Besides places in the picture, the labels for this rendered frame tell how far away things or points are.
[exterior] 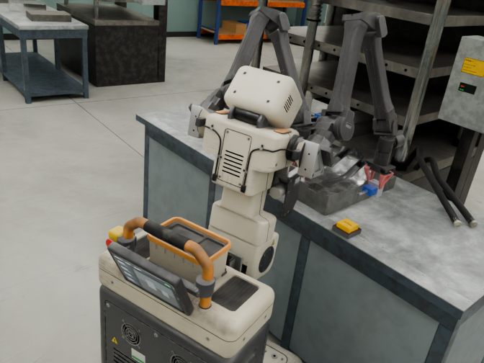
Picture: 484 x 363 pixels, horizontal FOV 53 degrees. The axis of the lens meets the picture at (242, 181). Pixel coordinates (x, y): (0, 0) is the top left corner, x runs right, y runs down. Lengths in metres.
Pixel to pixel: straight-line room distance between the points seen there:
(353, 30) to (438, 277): 0.87
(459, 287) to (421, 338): 0.24
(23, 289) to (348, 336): 1.68
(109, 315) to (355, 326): 0.95
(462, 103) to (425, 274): 1.03
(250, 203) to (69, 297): 1.39
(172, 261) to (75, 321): 1.20
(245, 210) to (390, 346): 0.77
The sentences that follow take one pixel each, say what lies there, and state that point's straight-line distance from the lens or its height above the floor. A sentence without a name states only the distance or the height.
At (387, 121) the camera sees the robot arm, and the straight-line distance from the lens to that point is 1.84.
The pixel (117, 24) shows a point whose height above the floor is 0.73.
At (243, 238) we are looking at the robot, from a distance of 1.69.
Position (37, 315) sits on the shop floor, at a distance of 2.66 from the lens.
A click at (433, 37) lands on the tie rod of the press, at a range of 2.46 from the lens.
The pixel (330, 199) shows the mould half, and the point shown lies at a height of 0.87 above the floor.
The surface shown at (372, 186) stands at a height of 0.95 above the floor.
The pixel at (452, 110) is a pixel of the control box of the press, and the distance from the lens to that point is 2.57.
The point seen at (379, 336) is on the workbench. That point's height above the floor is 0.46.
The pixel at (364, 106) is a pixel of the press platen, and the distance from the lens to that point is 2.75.
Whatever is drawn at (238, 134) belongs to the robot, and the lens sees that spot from 1.52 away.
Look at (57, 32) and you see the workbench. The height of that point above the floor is 0.73.
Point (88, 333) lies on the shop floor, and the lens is 2.53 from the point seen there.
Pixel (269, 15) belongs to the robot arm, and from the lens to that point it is 1.94.
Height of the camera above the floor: 1.74
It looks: 26 degrees down
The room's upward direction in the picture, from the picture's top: 7 degrees clockwise
